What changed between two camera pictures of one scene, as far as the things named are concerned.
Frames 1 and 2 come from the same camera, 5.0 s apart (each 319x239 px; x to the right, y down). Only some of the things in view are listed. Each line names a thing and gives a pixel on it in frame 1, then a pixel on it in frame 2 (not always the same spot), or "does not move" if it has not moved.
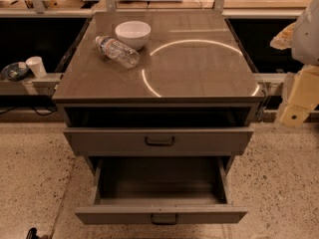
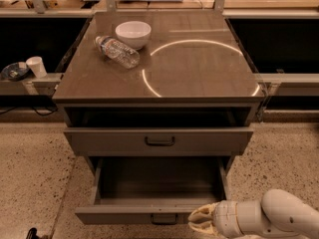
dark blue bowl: [14, 71] does not move
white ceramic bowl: [135, 33] does not move
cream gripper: [307, 39] to [224, 218]
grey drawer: [160, 189] does not move
